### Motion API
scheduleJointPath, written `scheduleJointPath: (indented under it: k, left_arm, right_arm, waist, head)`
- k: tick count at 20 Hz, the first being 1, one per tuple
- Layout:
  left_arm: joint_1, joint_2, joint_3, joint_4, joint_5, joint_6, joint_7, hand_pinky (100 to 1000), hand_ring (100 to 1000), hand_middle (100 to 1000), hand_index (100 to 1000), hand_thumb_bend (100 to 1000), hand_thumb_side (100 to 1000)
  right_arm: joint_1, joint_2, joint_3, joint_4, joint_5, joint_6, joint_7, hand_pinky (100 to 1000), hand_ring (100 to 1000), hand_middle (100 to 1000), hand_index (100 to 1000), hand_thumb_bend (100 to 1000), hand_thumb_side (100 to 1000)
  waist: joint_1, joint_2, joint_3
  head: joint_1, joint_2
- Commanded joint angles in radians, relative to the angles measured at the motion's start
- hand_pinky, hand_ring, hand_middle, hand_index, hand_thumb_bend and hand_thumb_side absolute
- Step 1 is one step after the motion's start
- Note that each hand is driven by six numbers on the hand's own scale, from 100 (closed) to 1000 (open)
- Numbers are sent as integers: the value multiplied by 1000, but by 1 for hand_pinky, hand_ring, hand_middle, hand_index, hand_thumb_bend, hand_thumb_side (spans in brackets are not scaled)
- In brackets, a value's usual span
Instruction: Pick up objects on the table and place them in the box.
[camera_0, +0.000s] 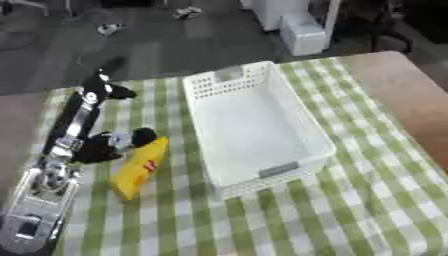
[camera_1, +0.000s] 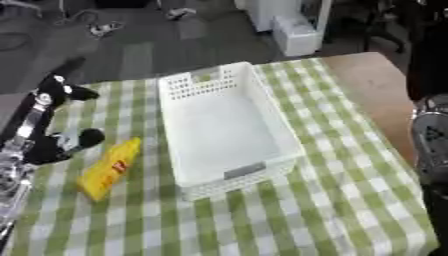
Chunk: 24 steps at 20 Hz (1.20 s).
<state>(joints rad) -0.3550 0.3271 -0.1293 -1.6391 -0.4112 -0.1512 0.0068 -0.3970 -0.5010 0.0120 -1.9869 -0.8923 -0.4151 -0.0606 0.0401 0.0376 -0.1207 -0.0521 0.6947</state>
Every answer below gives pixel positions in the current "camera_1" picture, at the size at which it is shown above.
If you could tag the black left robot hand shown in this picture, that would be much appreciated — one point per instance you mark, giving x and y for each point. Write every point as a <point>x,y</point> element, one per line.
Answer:
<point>45,124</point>

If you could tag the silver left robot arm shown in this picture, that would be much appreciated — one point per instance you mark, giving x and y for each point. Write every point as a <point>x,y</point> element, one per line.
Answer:
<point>11,180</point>

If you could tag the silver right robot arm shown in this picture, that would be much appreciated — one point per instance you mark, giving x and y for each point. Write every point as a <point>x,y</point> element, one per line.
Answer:
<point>430,146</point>

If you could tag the white box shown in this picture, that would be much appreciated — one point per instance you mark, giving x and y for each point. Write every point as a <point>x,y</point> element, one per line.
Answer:
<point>296,35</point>

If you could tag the yellow snack bag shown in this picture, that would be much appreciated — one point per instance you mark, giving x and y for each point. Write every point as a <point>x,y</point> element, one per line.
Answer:
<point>109,169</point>

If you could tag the white shoe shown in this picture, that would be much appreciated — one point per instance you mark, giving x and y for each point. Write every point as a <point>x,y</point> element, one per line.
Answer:
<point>179,12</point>

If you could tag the white plastic basket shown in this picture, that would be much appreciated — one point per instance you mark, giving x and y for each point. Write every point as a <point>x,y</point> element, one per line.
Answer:
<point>225,130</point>

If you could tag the white cabinet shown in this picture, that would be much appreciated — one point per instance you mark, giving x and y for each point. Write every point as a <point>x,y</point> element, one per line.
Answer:
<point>279,12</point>

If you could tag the black chair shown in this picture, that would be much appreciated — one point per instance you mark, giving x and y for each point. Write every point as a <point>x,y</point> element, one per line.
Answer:
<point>373,23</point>

